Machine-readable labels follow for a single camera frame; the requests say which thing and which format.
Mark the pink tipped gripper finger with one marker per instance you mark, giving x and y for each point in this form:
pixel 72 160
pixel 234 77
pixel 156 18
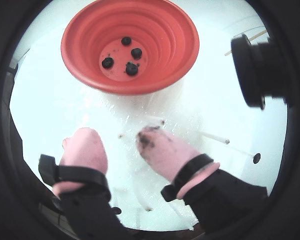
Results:
pixel 85 155
pixel 170 160

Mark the red collapsible silicone cup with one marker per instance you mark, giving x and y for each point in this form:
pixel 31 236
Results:
pixel 80 62

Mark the white foam board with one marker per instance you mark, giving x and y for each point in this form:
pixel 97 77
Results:
pixel 215 112

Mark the thin wooden rod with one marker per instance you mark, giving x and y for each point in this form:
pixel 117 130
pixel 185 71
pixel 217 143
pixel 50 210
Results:
pixel 258 33

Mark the black camera module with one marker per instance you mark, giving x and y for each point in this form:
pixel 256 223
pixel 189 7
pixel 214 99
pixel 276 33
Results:
pixel 252 70

